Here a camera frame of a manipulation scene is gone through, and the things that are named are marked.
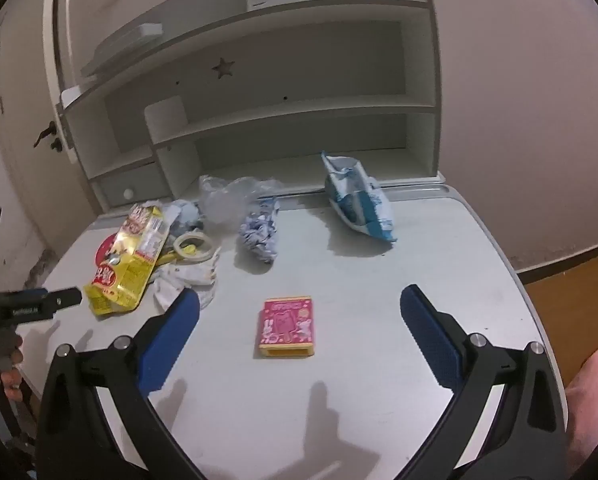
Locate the yellow plastic strip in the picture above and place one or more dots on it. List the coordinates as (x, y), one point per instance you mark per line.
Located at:
(169, 258)

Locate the yellow snack bag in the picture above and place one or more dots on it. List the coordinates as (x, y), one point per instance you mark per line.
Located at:
(129, 265)

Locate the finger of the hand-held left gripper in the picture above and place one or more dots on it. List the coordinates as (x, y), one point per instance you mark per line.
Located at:
(61, 301)

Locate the blue white snack bag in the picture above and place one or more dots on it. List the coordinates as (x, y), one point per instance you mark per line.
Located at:
(361, 200)

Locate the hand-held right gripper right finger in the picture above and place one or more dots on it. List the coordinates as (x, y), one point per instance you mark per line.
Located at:
(429, 340)

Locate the person's right forearm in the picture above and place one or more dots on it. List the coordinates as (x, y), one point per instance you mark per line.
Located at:
(594, 400)

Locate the white desk shelf unit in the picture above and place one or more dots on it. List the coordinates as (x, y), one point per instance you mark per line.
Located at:
(279, 60)

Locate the red round lid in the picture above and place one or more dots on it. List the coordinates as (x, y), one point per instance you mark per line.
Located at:
(104, 250)

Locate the clear plastic bag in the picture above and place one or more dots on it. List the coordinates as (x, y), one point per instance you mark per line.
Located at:
(224, 205)

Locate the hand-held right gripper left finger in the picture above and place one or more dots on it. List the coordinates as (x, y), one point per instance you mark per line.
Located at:
(171, 340)

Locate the white door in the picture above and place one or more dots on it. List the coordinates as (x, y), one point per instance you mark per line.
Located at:
(24, 110)

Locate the flat white box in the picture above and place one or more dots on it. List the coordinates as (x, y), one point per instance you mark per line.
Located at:
(124, 45)

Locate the pink printed box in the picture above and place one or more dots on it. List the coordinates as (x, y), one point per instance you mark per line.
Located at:
(285, 327)

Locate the grey drawer with knob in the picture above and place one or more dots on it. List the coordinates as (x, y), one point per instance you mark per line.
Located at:
(139, 182)

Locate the person's left hand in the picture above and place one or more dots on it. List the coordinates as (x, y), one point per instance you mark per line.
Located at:
(11, 377)

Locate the crumpled white tissue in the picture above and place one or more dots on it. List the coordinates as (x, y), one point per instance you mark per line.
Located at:
(184, 280)

